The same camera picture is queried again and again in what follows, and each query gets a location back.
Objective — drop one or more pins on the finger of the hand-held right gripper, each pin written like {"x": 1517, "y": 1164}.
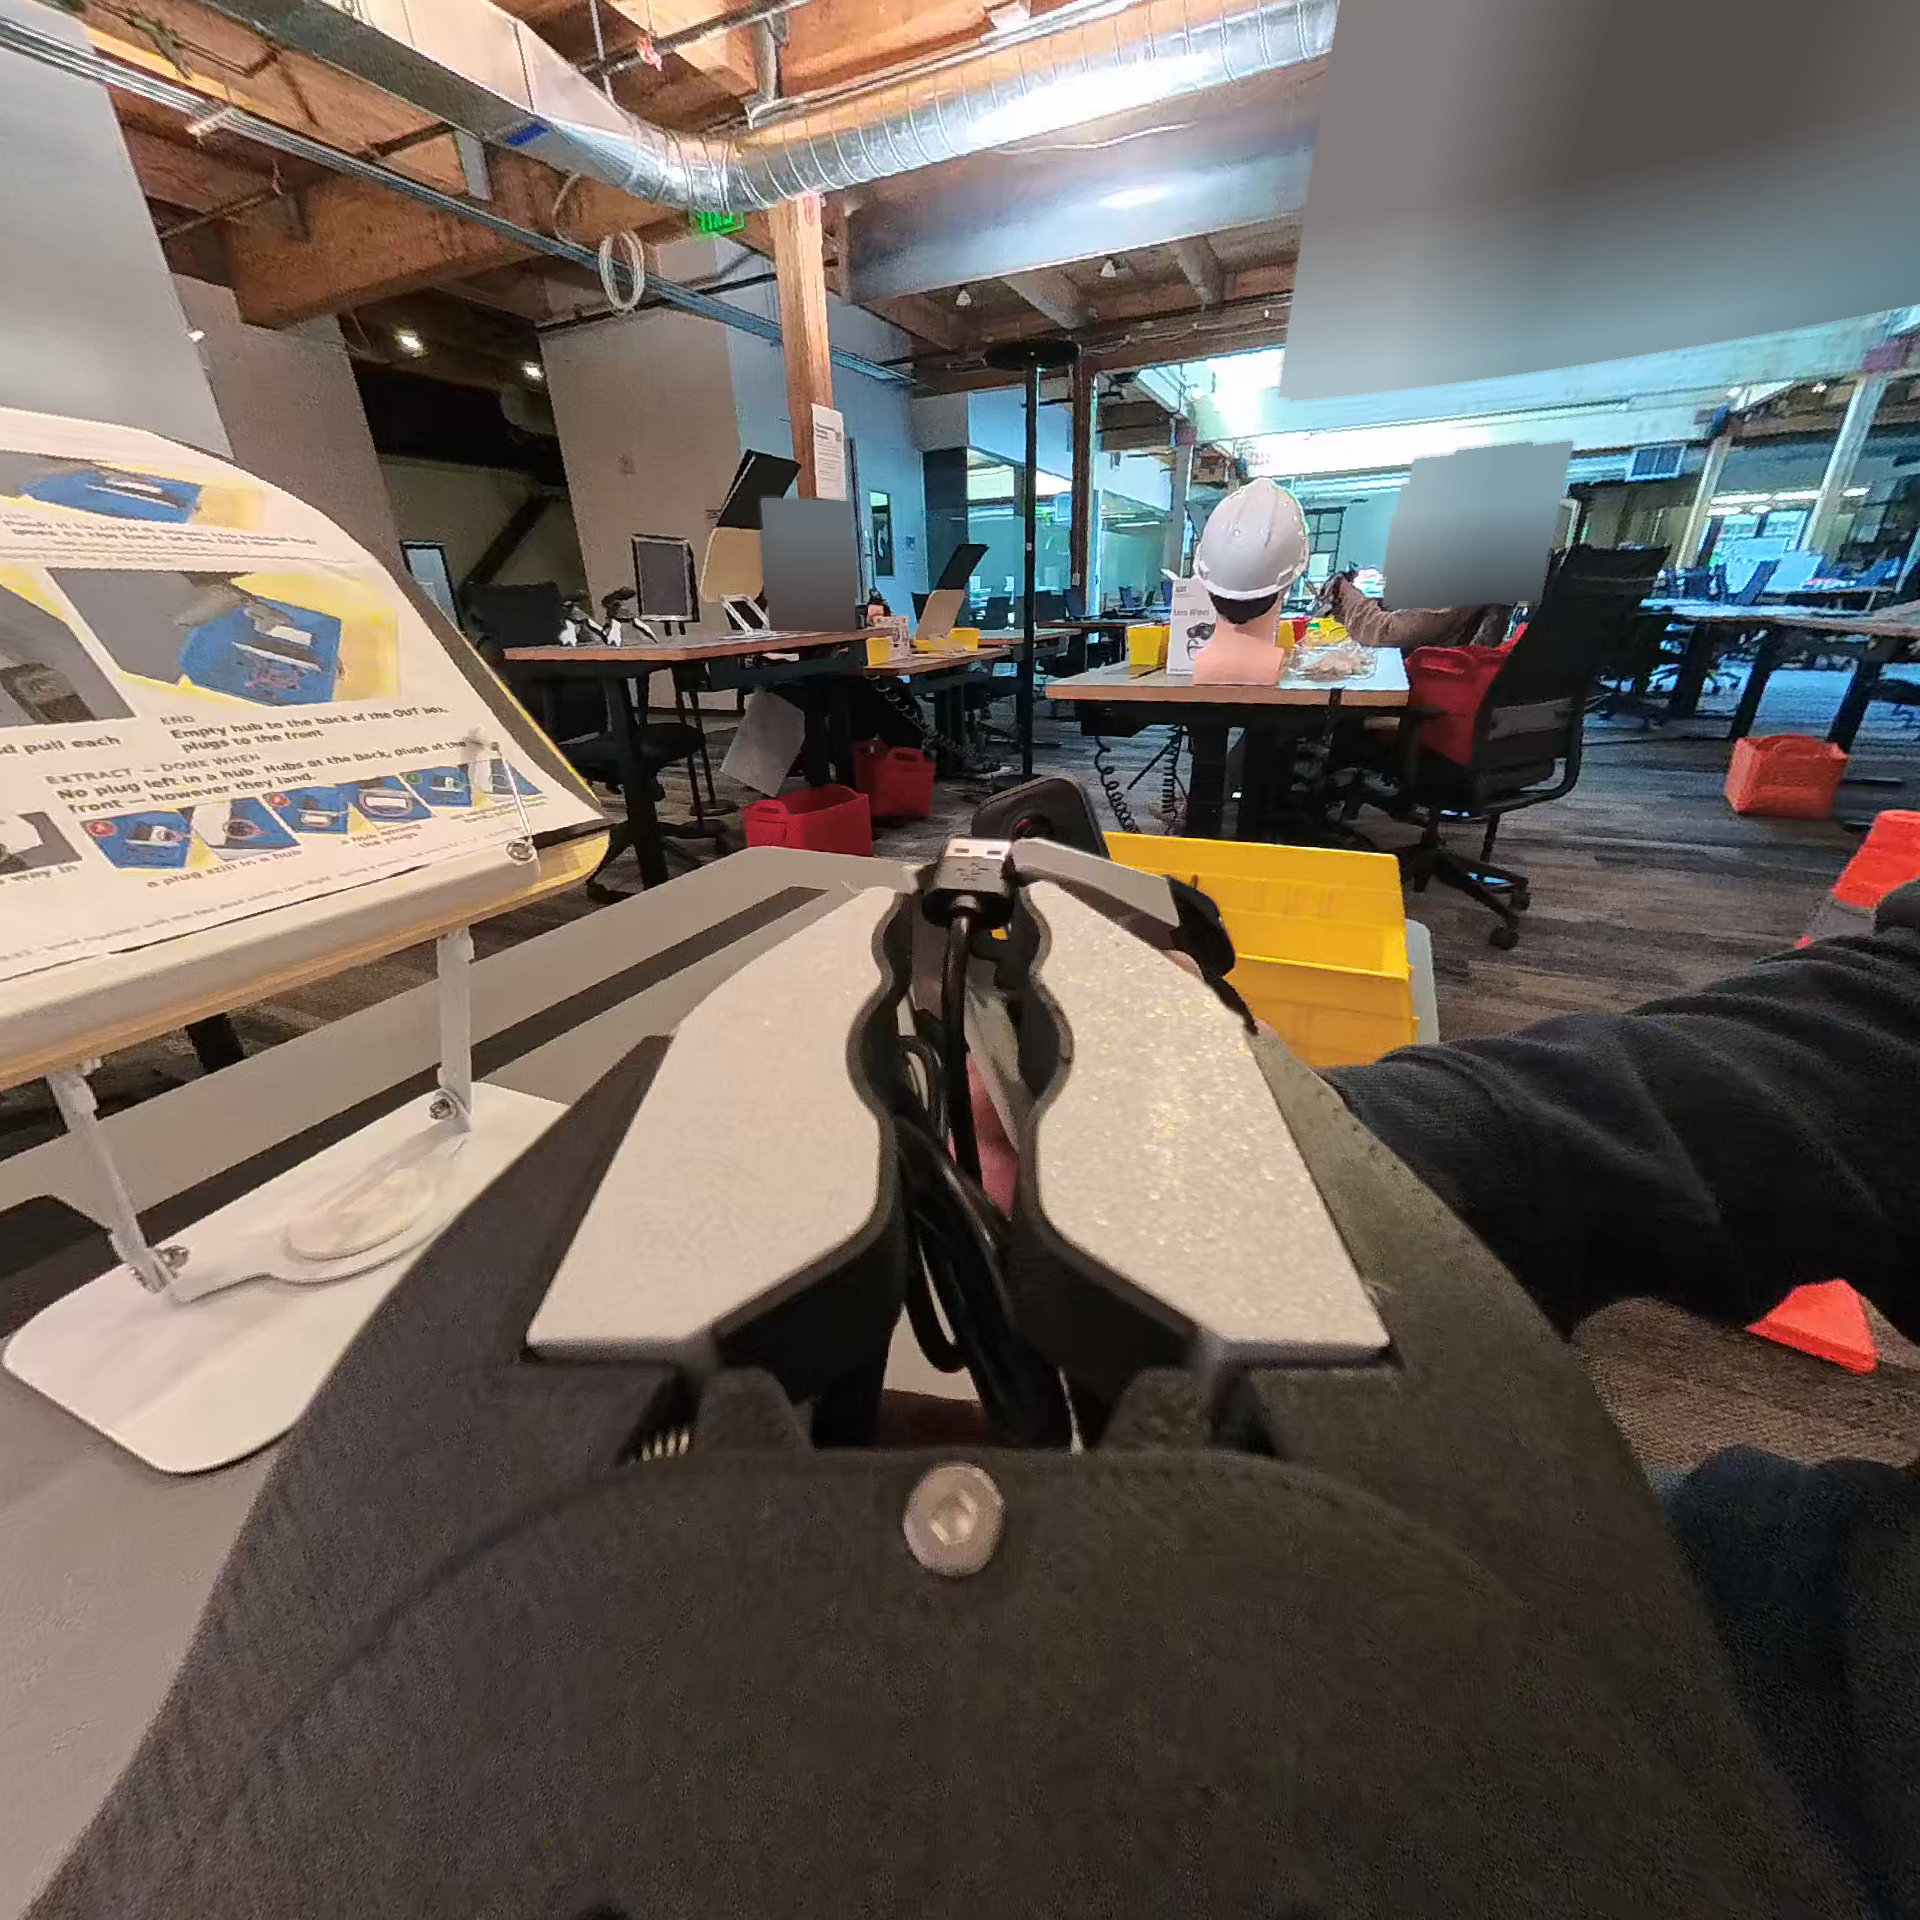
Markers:
{"x": 1104, "y": 882}

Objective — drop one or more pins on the framed display screen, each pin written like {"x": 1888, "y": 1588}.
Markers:
{"x": 664, "y": 579}

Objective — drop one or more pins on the printed instruction sheet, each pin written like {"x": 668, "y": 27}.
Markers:
{"x": 224, "y": 677}

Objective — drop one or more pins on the wooden top desk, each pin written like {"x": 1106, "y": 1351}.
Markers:
{"x": 1108, "y": 687}
{"x": 674, "y": 649}

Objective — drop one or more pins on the grey hanging sheet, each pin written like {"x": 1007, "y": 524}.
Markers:
{"x": 760, "y": 744}

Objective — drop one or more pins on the red plastic bin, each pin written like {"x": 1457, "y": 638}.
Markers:
{"x": 808, "y": 821}
{"x": 898, "y": 781}
{"x": 1447, "y": 705}

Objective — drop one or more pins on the white printed box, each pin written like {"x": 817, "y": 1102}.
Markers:
{"x": 1190, "y": 629}

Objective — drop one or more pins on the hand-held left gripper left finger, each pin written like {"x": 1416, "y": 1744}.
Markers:
{"x": 720, "y": 1169}

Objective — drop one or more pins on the long wooden desk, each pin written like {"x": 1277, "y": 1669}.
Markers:
{"x": 1800, "y": 617}

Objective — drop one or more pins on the pink mannequin head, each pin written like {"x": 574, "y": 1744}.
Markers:
{"x": 1244, "y": 645}

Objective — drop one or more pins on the black mesh office chair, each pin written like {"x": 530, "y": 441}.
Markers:
{"x": 1574, "y": 629}

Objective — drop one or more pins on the white hard hat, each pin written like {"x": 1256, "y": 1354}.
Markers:
{"x": 1251, "y": 542}

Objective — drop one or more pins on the person's left hand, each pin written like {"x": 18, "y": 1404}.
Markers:
{"x": 923, "y": 1419}

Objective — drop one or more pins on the yellow desk bin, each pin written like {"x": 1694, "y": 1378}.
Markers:
{"x": 1146, "y": 645}

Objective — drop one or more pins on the orange plastic bin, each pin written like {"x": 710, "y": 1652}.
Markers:
{"x": 1784, "y": 779}
{"x": 1823, "y": 1327}

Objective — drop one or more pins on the black tape strip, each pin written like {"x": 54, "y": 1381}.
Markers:
{"x": 704, "y": 944}

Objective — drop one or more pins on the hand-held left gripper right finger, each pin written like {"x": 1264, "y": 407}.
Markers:
{"x": 1201, "y": 1184}

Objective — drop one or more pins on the person's right hand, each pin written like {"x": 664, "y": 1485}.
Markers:
{"x": 988, "y": 1125}

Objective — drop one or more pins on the orange traffic cone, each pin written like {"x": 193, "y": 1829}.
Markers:
{"x": 1893, "y": 855}

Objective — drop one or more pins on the silver ventilation duct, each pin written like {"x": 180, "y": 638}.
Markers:
{"x": 900, "y": 135}

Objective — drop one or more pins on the wooden support post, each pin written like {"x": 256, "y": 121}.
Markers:
{"x": 804, "y": 344}

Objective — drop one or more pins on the yellow plastic bin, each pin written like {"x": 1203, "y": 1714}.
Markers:
{"x": 1321, "y": 929}

